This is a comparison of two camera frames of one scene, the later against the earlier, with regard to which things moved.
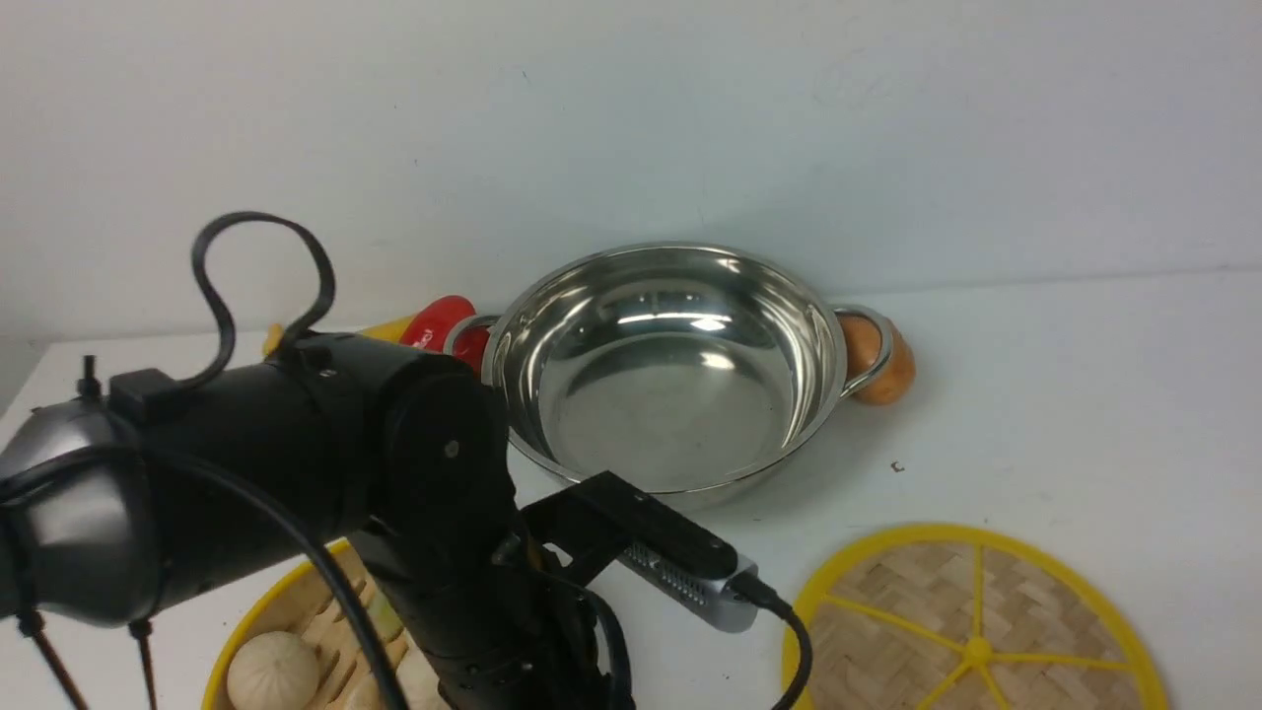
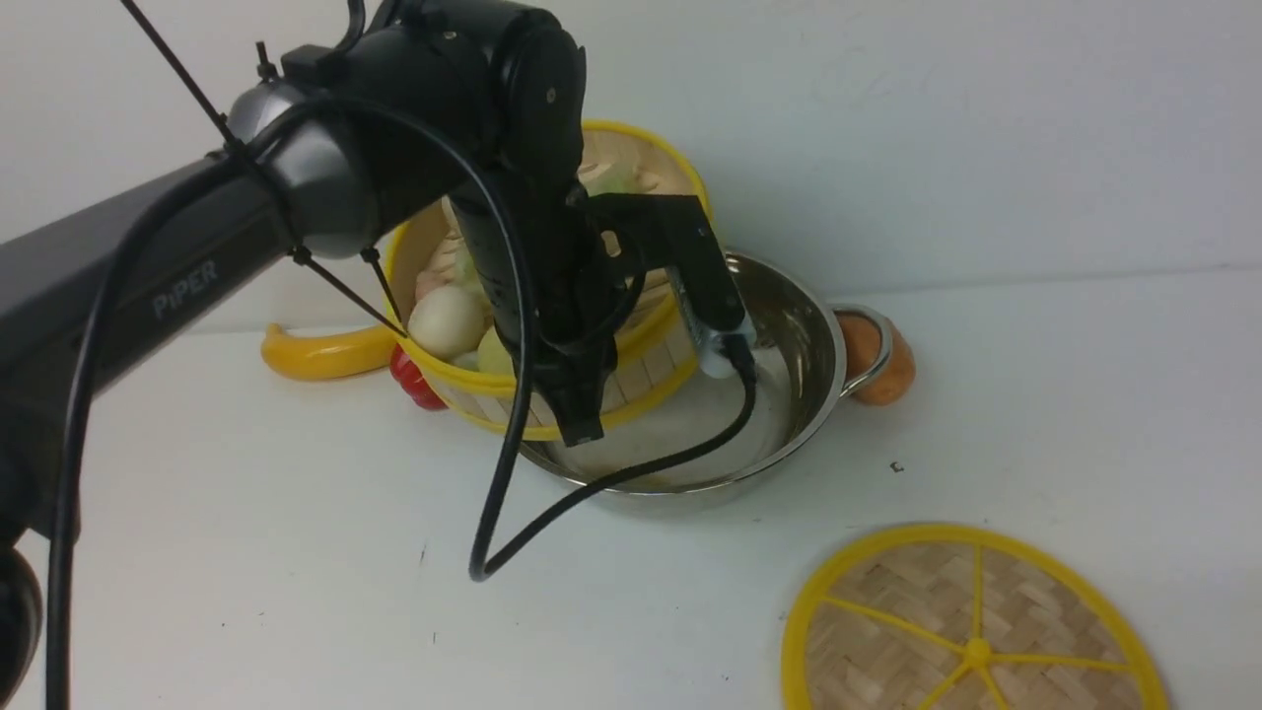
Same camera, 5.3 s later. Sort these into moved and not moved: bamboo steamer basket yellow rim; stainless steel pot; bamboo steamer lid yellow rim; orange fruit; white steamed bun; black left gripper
Moved: bamboo steamer basket yellow rim; black left gripper; white steamed bun
Not moved: orange fruit; stainless steel pot; bamboo steamer lid yellow rim
